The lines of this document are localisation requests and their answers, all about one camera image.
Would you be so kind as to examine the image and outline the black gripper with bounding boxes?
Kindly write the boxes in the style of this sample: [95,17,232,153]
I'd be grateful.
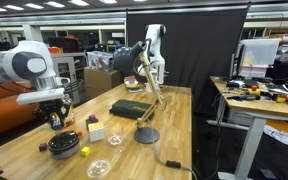
[33,99,72,130]

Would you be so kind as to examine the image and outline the small Rubik's cube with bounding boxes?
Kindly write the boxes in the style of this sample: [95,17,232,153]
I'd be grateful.
[49,113,64,131]

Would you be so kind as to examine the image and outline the brown cardboard box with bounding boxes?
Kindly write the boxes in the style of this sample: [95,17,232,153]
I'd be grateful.
[83,67,125,101]

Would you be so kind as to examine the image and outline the orange box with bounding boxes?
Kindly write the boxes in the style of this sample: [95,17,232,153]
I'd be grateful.
[47,46,64,55]

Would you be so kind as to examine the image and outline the small black box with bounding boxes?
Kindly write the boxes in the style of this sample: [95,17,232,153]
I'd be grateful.
[226,79,241,89]

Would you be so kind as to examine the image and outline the grey pot with black lid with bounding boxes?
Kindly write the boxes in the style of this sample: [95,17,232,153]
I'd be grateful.
[47,130,81,160]

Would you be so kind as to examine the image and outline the big white Rubik's cube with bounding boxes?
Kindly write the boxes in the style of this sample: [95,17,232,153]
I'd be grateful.
[87,121,105,143]

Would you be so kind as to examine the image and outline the yellow wooden block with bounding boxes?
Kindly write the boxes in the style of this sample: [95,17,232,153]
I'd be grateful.
[80,146,92,158]

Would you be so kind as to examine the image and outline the orange sofa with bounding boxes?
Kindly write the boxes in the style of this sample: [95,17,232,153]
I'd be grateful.
[0,83,50,141]

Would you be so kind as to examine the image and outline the clear drinking glass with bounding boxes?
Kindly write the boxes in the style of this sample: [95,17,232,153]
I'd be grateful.
[106,123,126,154]

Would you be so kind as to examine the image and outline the clear glass dish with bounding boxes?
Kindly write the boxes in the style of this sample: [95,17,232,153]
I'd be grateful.
[86,158,112,179]

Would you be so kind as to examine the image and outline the dark green flat case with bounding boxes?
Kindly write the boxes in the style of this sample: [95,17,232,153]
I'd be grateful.
[109,99,156,121]

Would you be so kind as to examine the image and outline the clear plastic storage bin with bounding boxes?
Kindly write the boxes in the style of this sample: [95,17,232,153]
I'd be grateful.
[86,50,116,73]

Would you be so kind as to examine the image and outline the flat colourful tray stack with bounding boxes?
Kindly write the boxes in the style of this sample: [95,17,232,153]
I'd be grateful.
[125,85,145,94]

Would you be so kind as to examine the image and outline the wooden desk lamp grey shade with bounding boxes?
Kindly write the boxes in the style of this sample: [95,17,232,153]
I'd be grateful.
[113,40,168,145]

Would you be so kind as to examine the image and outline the black curtain screen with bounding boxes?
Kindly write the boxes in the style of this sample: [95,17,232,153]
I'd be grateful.
[125,3,252,116]

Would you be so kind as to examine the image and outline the black handheld tool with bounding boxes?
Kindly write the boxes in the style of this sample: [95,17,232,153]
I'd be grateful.
[226,94,262,102]

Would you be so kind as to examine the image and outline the wooden side desk white legs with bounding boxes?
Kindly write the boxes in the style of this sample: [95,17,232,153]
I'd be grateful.
[206,75,288,180]

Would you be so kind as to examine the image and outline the computer monitor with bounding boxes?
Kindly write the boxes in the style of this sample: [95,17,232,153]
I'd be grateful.
[229,37,282,80]

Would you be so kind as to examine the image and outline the colourful small toy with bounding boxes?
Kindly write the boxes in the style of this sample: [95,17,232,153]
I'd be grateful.
[275,94,288,104]

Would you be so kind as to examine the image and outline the white papers under desk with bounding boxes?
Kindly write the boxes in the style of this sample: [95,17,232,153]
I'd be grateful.
[263,123,288,148]

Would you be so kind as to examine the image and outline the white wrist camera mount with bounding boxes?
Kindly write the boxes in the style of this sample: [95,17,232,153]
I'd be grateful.
[16,87,67,106]

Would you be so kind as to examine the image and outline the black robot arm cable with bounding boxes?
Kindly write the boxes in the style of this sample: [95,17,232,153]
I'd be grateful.
[63,79,85,101]

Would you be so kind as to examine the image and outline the lamp cable with switch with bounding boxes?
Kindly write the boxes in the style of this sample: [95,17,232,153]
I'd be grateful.
[149,138,198,180]

